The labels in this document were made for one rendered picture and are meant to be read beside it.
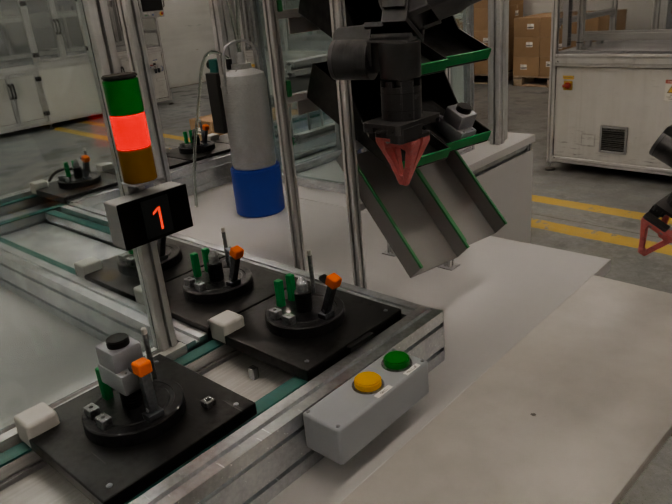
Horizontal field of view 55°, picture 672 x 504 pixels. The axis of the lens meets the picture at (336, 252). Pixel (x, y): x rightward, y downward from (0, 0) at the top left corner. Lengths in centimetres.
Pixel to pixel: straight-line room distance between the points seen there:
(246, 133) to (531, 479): 135
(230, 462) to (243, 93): 130
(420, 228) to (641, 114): 396
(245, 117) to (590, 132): 372
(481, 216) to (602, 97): 387
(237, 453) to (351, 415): 16
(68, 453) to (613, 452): 75
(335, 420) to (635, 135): 447
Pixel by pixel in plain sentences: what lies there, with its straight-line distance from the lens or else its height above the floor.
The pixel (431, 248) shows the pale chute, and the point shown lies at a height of 102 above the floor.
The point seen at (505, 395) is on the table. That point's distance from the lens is 113.
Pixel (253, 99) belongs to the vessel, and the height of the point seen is 122.
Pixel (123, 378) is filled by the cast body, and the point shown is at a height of 105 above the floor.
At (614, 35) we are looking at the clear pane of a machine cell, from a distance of 516.
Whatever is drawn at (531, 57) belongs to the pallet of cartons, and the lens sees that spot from 960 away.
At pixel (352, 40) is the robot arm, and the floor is 143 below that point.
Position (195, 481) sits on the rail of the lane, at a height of 96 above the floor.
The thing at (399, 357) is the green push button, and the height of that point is 97.
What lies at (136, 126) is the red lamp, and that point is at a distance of 99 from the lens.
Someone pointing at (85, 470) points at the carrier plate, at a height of 97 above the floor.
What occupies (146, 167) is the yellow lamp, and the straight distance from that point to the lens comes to 101.
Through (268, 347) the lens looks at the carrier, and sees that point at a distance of 108.
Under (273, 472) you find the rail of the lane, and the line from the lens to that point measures 94.
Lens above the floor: 150
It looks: 22 degrees down
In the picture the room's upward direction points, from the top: 5 degrees counter-clockwise
